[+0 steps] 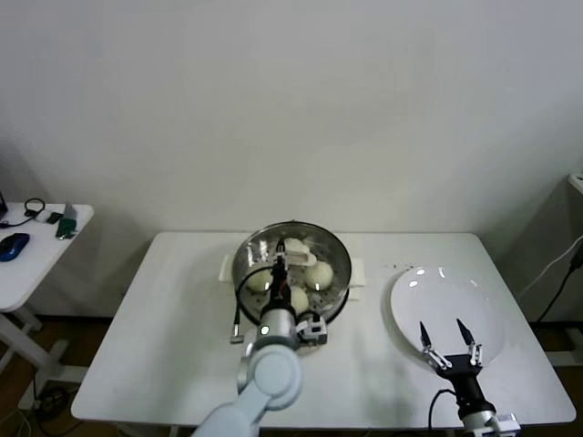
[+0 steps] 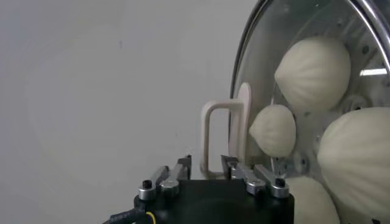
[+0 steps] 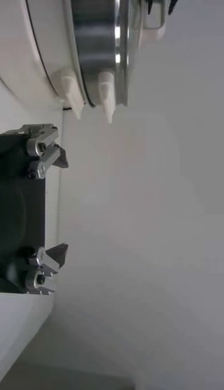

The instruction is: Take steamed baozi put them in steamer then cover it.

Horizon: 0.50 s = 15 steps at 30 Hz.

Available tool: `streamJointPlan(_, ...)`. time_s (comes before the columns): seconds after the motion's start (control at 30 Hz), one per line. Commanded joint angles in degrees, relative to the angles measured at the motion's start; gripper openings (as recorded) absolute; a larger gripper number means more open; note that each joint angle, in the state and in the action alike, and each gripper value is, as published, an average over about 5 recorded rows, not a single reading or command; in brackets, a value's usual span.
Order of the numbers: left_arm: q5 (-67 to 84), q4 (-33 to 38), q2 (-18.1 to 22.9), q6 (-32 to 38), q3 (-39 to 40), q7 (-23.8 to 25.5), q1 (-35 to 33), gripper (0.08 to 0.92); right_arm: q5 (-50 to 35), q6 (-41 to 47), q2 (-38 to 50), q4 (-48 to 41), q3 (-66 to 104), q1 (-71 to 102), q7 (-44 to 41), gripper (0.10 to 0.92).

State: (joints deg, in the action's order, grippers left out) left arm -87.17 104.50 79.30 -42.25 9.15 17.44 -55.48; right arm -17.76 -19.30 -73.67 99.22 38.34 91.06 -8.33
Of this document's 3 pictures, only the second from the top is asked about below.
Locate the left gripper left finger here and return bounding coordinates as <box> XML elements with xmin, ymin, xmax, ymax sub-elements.
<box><xmin>137</xmin><ymin>155</ymin><xmax>193</xmax><ymax>201</ymax></box>

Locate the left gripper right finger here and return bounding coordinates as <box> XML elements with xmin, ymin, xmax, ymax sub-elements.
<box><xmin>221</xmin><ymin>155</ymin><xmax>290</xmax><ymax>199</ymax></box>

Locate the white steamed baozi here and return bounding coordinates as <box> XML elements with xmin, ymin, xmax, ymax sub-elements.
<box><xmin>248</xmin><ymin>104</ymin><xmax>297</xmax><ymax>158</ymax></box>
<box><xmin>285</xmin><ymin>175</ymin><xmax>341</xmax><ymax>224</ymax></box>
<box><xmin>274</xmin><ymin>35</ymin><xmax>352</xmax><ymax>114</ymax></box>
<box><xmin>316</xmin><ymin>106</ymin><xmax>390</xmax><ymax>220</ymax></box>

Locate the glass lid with cream handle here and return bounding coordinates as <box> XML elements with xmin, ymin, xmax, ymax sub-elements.
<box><xmin>199</xmin><ymin>0</ymin><xmax>390</xmax><ymax>224</ymax></box>

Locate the stainless perforated steamer basket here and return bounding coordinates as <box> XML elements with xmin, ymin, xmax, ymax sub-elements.
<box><xmin>243</xmin><ymin>0</ymin><xmax>390</xmax><ymax>224</ymax></box>

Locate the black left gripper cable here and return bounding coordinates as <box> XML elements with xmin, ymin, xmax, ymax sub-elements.
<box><xmin>102</xmin><ymin>206</ymin><xmax>147</xmax><ymax>224</ymax></box>

